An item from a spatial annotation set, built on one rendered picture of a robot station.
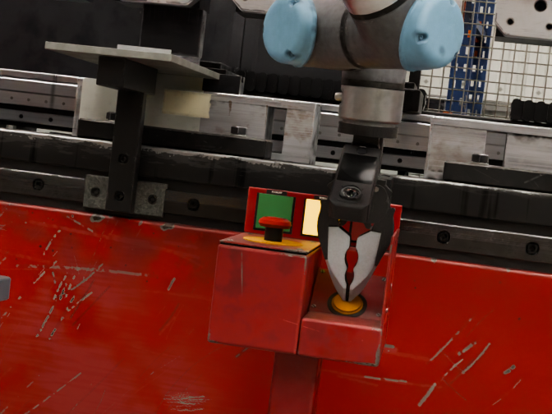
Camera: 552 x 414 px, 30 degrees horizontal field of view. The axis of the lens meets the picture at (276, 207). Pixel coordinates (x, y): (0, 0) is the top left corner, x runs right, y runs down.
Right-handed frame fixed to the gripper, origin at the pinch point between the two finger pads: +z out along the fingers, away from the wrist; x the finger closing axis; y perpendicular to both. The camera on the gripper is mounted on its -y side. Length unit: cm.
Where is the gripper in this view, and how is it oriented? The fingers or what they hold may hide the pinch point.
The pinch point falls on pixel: (347, 292)
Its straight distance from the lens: 123.6
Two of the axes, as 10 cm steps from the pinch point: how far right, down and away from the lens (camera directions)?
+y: 1.6, -1.2, 9.8
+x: -9.8, -1.2, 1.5
